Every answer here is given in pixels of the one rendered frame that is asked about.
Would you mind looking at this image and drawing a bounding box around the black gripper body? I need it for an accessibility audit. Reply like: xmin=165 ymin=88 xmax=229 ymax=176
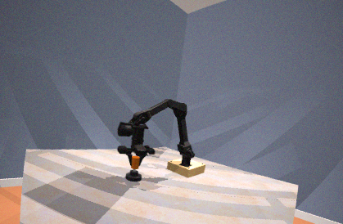
xmin=117 ymin=137 xmax=155 ymax=155

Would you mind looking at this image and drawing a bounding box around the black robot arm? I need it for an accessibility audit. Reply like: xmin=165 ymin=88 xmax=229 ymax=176
xmin=118 ymin=99 xmax=195 ymax=168

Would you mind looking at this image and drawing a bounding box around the orange knob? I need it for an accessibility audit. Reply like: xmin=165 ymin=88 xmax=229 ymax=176
xmin=131 ymin=156 xmax=140 ymax=169

